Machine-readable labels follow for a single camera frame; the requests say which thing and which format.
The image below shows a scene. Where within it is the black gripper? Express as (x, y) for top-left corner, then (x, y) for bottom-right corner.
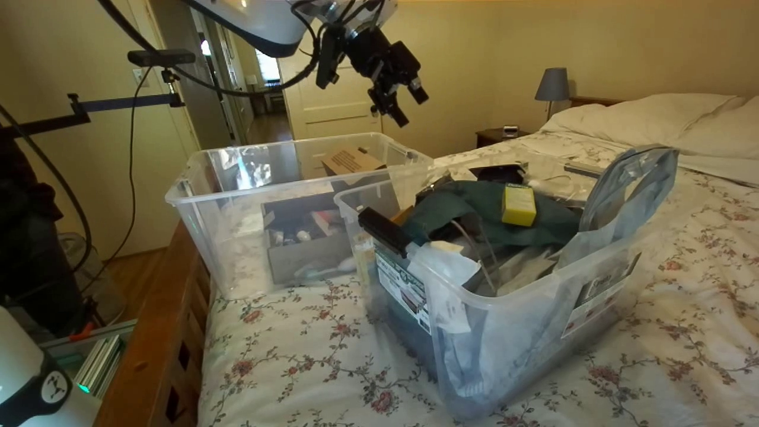
(341, 27), (431, 132)

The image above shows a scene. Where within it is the yellow sponge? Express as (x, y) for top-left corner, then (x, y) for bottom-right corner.
(500, 184), (540, 231)

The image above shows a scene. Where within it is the clear plastic storage crate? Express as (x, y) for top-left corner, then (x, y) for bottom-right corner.
(164, 132), (437, 300)

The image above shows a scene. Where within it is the clear crate with printed label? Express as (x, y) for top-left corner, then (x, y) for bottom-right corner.
(335, 145), (683, 423)

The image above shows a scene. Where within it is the brown cardboard piece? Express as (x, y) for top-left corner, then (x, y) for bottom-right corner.
(320, 145), (391, 178)

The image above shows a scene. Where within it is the dark wooden nightstand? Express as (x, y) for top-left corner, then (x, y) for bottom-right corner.
(474, 124), (540, 149)

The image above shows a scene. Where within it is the black flat case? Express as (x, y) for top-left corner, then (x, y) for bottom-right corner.
(470, 162), (531, 190)

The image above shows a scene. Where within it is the dark green cloth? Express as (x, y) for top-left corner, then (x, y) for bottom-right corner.
(400, 178), (583, 256)

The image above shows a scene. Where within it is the black cylinder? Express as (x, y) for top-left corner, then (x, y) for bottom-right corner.
(356, 207), (416, 260)

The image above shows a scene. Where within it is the bright window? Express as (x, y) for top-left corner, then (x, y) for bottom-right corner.
(256, 49), (285, 86)

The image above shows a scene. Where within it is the grey table lamp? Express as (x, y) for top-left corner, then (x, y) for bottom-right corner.
(534, 67), (573, 121)

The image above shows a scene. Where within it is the white plastic package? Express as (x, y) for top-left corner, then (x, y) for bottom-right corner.
(406, 237), (487, 293)

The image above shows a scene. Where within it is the brown cardboard box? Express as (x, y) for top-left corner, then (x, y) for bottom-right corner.
(260, 187), (356, 288)

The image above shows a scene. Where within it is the dark wooden headboard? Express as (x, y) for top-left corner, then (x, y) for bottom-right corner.
(568, 96), (626, 110)

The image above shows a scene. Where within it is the white pillow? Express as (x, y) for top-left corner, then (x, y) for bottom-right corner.
(674, 96), (759, 190)
(540, 92), (745, 149)

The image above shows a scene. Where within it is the grey clear zip bag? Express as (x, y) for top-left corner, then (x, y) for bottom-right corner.
(553, 145), (683, 269)

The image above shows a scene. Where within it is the floral print bedsheet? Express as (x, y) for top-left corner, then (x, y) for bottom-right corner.
(198, 128), (759, 427)

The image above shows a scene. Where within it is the wooden bed footboard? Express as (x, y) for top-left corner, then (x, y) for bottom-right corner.
(93, 220), (217, 427)

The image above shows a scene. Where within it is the black bulky equipment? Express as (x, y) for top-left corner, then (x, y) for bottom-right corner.
(0, 117), (86, 336)

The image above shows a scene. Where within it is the white device with green light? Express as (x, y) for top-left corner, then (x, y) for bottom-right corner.
(0, 304), (105, 427)

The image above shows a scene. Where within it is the black stereo camera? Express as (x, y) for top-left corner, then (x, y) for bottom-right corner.
(125, 49), (200, 70)

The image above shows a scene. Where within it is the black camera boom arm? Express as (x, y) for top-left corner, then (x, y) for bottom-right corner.
(0, 92), (188, 143)

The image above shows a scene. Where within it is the silver aluminium frame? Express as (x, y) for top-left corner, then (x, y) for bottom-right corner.
(42, 319), (137, 400)

